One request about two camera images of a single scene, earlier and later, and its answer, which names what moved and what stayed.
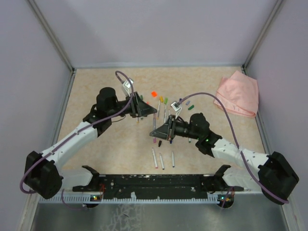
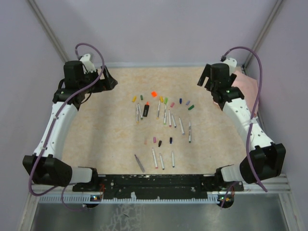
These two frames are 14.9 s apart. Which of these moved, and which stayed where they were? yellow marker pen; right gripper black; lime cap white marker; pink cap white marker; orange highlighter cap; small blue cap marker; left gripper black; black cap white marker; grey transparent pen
Moved: grey transparent pen; left gripper black; right gripper black
Stayed: orange highlighter cap; lime cap white marker; black cap white marker; pink cap white marker; yellow marker pen; small blue cap marker
